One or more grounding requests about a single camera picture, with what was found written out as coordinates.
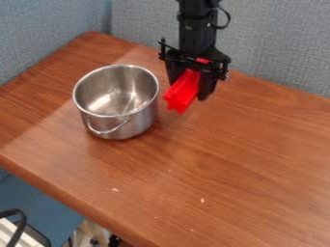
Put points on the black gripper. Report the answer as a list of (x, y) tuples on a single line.
[(196, 52)]

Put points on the red plastic block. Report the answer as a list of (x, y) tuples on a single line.
[(183, 90)]

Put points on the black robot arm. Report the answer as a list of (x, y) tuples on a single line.
[(199, 8)]

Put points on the metal pot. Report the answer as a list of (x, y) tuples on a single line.
[(116, 99)]

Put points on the black chair frame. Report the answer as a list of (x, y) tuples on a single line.
[(16, 233)]

